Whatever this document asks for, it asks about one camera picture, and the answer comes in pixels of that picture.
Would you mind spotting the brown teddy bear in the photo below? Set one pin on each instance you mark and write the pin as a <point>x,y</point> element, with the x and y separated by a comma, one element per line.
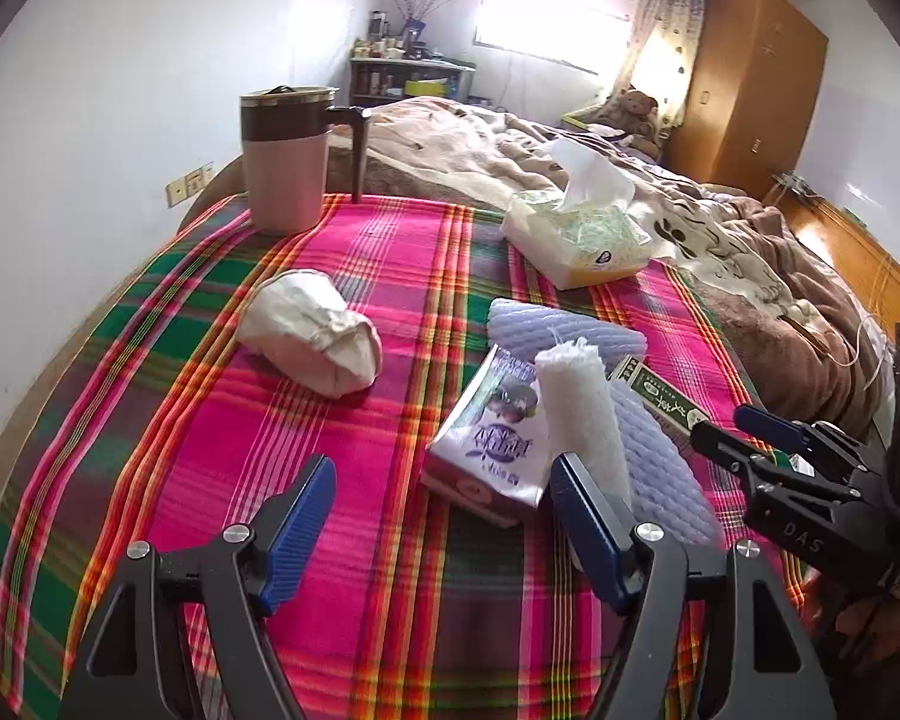
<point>637,116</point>

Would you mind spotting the bright window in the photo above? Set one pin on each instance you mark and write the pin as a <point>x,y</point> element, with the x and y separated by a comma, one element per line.
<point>547,22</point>

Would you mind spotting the white foam roll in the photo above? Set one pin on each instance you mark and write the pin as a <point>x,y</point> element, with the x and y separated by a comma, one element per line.
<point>577,412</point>

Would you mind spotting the white paper bag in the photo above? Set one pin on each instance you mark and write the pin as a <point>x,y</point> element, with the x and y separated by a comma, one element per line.
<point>307,337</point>

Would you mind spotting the purple tissue packet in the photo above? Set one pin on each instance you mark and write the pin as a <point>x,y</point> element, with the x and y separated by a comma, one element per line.
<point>487,450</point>

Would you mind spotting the patterned curtain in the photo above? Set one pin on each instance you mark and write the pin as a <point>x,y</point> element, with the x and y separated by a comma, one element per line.
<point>667,30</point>

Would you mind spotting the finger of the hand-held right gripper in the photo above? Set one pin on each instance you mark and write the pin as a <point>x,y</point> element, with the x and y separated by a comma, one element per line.
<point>769,424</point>
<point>735,457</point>

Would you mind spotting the yellow soft tissue pack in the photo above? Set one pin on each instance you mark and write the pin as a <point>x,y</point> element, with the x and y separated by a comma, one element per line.
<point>570,247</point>

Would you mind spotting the cluttered shelf desk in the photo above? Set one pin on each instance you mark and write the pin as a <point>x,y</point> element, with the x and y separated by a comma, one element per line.
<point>405,79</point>

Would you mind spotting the green patterned box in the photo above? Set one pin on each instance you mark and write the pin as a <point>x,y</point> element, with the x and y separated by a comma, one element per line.
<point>660,394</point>

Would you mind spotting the brown cream printed blanket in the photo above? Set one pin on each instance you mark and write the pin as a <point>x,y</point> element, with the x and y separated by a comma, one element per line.
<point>720,300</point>

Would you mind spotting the wooden wardrobe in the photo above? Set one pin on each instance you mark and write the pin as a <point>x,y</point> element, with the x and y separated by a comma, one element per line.
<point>750,90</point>

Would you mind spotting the yellow wall socket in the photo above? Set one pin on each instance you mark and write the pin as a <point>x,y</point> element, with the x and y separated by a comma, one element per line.
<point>187,184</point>

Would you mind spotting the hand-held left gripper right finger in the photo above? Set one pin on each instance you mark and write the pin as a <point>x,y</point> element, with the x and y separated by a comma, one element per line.
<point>589,532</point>

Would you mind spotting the pink green plaid tablecloth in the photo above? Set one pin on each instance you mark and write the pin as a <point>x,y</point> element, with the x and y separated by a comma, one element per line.
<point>195,405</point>

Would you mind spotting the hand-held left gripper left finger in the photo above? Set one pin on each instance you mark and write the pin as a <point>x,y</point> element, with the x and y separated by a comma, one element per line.
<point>296,532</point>

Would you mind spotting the power strip with plugs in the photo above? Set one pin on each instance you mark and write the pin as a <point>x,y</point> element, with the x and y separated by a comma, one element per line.
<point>791,184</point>

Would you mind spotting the wooden headboard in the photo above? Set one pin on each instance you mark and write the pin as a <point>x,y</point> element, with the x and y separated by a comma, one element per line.
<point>855,255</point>

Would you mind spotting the pink mug with brown lid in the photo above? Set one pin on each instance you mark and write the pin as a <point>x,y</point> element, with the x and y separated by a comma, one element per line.
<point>285,180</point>

